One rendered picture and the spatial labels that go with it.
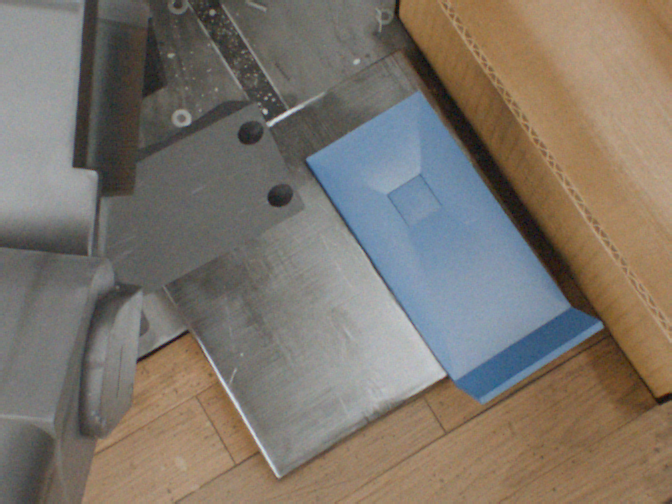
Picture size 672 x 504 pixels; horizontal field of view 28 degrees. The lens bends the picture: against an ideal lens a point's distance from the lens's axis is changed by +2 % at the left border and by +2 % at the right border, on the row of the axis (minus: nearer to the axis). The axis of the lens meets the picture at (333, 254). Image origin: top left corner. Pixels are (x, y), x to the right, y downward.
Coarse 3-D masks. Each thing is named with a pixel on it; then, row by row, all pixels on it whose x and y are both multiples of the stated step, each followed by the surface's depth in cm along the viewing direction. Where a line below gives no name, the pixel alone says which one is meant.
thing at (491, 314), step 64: (384, 128) 68; (384, 192) 67; (448, 192) 68; (384, 256) 67; (448, 256) 67; (512, 256) 67; (448, 320) 66; (512, 320) 66; (576, 320) 65; (512, 384) 63
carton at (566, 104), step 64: (448, 0) 65; (512, 0) 72; (576, 0) 73; (640, 0) 73; (448, 64) 69; (512, 64) 72; (576, 64) 72; (640, 64) 72; (512, 128) 65; (576, 128) 71; (640, 128) 71; (576, 192) 63; (640, 192) 70; (576, 256) 66; (640, 256) 69; (640, 320) 63
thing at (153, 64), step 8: (152, 32) 64; (152, 40) 65; (152, 48) 66; (152, 56) 67; (160, 56) 67; (144, 64) 67; (152, 64) 68; (160, 64) 68; (144, 72) 68; (152, 72) 68; (160, 72) 69; (144, 80) 69; (152, 80) 69; (160, 80) 70; (144, 88) 70; (152, 88) 70; (160, 88) 71; (144, 96) 71
